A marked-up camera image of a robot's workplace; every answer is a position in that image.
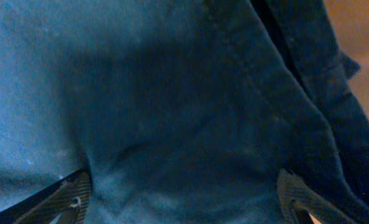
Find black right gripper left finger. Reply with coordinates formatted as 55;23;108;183
0;169;92;224

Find navy blue shorts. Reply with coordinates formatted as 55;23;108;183
0;1;369;223

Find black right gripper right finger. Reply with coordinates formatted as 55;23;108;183
277;169;357;224

